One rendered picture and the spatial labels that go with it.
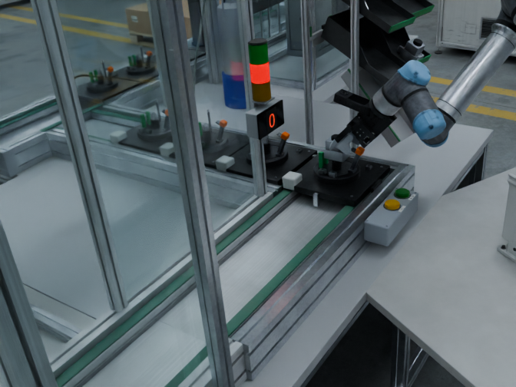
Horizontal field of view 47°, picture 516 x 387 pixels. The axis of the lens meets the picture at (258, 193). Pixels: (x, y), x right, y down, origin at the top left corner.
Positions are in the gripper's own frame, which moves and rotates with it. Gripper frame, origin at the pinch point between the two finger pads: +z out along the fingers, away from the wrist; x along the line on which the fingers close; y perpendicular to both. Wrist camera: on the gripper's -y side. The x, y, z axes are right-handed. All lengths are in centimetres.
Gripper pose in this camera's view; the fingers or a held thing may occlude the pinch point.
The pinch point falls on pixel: (335, 142)
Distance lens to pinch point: 178.5
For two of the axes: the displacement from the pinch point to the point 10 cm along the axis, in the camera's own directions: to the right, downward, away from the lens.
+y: 6.7, 7.4, -0.7
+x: 5.7, -4.5, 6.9
